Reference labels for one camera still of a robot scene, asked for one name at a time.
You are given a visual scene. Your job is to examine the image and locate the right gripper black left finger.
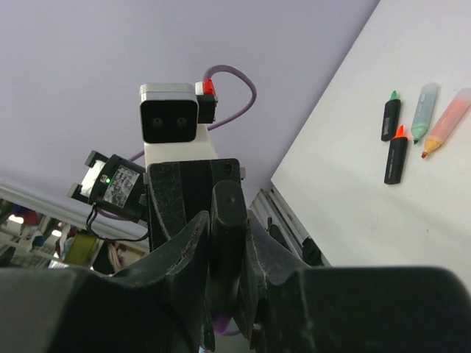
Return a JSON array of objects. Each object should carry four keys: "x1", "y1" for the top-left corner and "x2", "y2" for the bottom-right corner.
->
[{"x1": 1, "y1": 212, "x2": 209, "y2": 352}]

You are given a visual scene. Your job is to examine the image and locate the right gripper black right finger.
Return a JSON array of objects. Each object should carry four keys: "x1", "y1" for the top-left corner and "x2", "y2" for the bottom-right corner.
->
[{"x1": 238, "y1": 215, "x2": 470, "y2": 352}]

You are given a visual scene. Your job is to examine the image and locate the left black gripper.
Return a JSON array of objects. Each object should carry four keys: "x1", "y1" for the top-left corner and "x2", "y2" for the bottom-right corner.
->
[{"x1": 146, "y1": 158, "x2": 245, "y2": 251}]

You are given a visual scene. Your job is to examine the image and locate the orange highlighter black body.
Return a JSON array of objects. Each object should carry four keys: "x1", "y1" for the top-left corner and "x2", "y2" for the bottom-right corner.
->
[{"x1": 383, "y1": 125, "x2": 409, "y2": 185}]

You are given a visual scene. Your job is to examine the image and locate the green highlighter black body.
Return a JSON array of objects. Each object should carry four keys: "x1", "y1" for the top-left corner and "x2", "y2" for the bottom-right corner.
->
[{"x1": 380, "y1": 90, "x2": 401, "y2": 142}]

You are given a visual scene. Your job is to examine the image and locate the mint pastel highlighter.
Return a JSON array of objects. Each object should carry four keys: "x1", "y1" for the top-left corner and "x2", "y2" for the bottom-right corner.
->
[{"x1": 411, "y1": 82, "x2": 439, "y2": 144}]

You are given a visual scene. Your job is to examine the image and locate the orange pastel highlighter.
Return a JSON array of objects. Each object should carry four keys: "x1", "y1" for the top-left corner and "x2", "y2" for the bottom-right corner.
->
[{"x1": 421, "y1": 88, "x2": 470, "y2": 159}]

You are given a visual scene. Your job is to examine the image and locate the purple highlighter black body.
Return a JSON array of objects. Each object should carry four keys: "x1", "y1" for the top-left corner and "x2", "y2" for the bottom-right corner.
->
[{"x1": 208, "y1": 180, "x2": 248, "y2": 318}]

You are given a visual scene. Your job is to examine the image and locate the black rail clamp knob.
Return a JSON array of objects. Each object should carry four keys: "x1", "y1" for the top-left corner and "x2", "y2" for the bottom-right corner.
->
[{"x1": 302, "y1": 238, "x2": 325, "y2": 267}]

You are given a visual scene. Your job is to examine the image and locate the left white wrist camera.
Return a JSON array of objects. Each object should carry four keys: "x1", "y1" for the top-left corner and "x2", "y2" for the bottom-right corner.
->
[{"x1": 139, "y1": 79, "x2": 218, "y2": 166}]

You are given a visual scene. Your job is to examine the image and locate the aluminium front rail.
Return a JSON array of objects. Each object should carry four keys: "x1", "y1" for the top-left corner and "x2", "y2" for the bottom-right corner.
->
[{"x1": 249, "y1": 187, "x2": 330, "y2": 267}]

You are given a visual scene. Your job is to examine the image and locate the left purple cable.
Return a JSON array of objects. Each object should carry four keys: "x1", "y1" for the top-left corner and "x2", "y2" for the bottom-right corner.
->
[{"x1": 99, "y1": 64, "x2": 258, "y2": 221}]

